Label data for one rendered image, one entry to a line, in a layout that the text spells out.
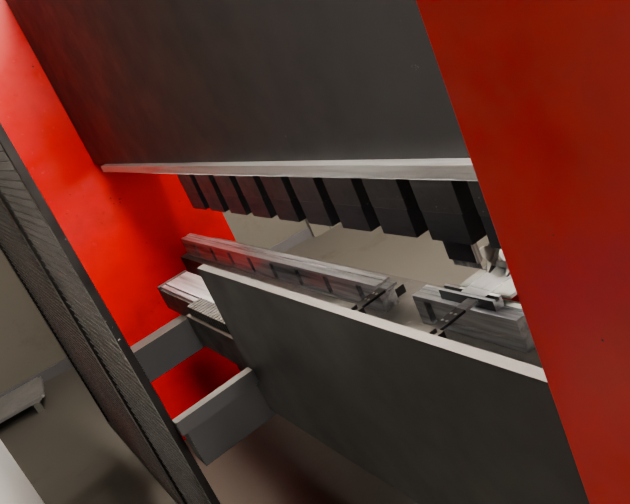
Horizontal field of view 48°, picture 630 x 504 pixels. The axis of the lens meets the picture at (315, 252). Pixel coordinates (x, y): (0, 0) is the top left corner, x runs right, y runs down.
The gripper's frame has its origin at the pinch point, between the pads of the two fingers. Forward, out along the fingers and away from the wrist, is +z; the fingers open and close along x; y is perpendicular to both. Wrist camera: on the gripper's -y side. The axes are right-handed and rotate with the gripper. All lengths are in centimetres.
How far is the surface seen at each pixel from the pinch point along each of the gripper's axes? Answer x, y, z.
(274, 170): -25, 57, -12
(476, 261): 6.5, 14.8, -0.5
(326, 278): -72, 6, 14
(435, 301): -13.2, 7.7, 11.7
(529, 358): 17.2, 1.9, 19.0
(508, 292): 8.9, 4.7, 5.0
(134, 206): -213, 37, 5
